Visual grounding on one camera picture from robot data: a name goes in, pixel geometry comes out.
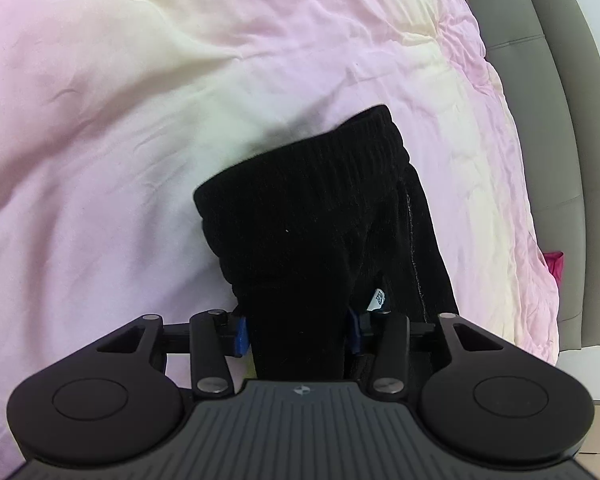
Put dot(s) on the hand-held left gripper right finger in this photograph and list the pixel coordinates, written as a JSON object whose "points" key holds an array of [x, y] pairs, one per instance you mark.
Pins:
{"points": [[354, 332]]}

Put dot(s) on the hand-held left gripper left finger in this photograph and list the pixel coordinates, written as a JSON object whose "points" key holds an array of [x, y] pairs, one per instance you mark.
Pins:
{"points": [[241, 336]]}

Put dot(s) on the magenta cloth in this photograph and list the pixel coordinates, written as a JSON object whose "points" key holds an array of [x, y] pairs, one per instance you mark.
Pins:
{"points": [[554, 267]]}

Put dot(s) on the pink and cream blanket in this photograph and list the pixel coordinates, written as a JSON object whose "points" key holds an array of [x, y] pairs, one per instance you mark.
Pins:
{"points": [[130, 110]]}

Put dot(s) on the grey padded bed headboard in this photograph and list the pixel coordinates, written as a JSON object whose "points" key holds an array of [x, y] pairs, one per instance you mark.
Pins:
{"points": [[555, 110]]}

